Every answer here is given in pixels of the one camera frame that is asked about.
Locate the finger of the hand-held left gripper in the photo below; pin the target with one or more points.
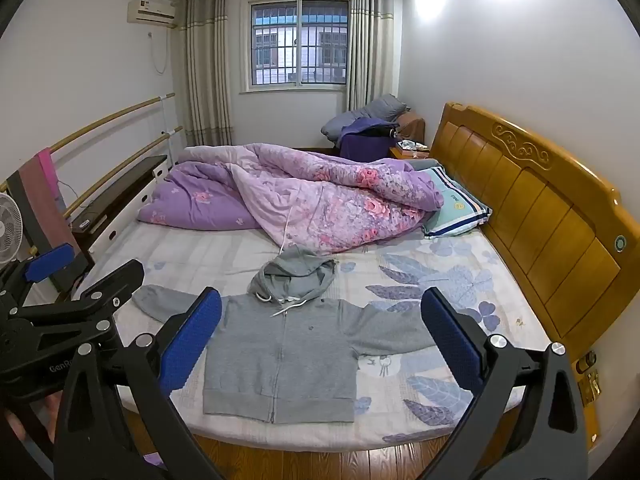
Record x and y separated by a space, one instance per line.
47 262
117 282

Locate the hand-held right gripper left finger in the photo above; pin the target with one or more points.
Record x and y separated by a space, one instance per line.
192 340

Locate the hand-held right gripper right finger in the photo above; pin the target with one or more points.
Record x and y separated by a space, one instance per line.
452 340

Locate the grey zip hoodie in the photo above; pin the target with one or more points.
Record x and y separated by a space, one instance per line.
280 355

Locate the person's left hand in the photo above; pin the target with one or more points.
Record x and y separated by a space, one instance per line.
50 415

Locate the white standing fan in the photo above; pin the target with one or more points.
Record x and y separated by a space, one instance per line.
9 230

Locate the black set-top box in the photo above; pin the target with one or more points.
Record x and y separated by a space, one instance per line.
90 217

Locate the pink and brown hanging towel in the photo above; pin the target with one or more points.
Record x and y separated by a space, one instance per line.
42 200

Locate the bed with leaf-print sheet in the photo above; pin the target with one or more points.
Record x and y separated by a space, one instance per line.
440 265

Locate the striped pillow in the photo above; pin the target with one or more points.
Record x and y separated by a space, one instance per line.
457 205

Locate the wooden bed headboard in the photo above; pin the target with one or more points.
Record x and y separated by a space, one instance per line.
540 210

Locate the purple floral quilt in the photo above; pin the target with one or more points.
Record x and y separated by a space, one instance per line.
320 200

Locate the wooden nightstand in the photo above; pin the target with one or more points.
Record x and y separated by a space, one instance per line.
400 154

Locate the clutter on nightstand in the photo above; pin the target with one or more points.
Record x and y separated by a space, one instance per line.
412 146

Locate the dark purple cloth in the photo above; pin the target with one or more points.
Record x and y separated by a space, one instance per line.
360 145

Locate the brown chair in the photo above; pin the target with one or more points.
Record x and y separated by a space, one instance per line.
412 127

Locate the black cloth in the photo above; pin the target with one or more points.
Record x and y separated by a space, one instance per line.
380 131

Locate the beige striped curtain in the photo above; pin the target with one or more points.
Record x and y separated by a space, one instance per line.
207 70
370 45

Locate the grey pillow on chair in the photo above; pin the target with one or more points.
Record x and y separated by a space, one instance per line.
375 107

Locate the white air conditioner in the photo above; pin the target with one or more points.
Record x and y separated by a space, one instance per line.
150 12

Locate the barred window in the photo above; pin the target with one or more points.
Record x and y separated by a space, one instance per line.
280 45

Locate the wooden wall rail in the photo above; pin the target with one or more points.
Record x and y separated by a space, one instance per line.
100 122
130 160

